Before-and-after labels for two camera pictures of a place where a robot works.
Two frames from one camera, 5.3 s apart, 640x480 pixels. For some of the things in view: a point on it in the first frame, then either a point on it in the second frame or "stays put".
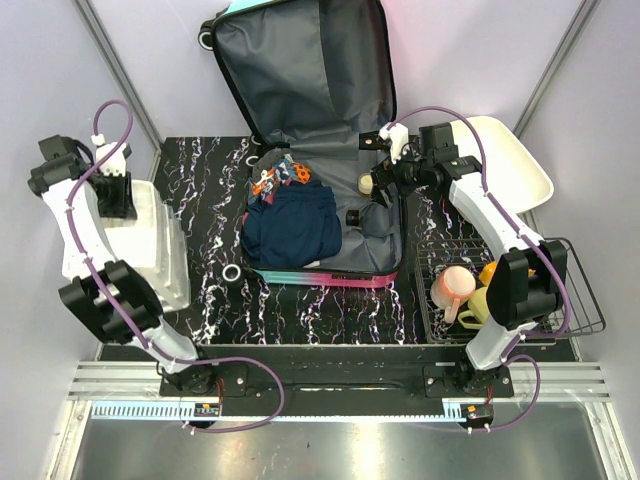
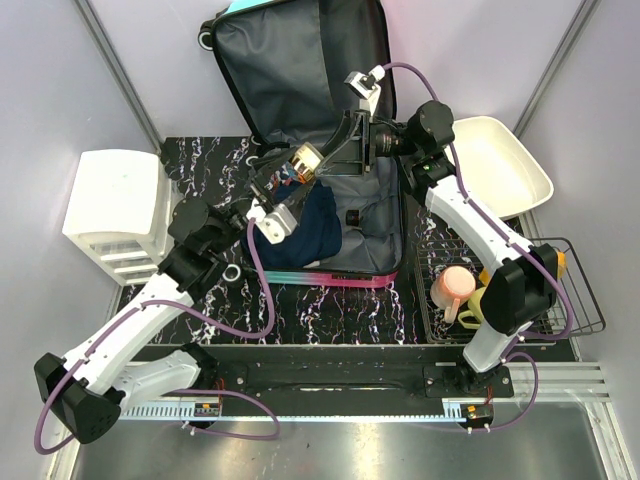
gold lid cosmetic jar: [365, 184] → [306, 160]
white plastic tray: [511, 174] stays put
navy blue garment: [298, 228] stays put
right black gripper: [384, 174] → [349, 161]
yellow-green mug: [478, 307] stays put
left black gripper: [123, 208] → [262, 168]
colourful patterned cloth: [283, 171] stays put
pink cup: [451, 287] stays put
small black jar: [353, 218] stays put
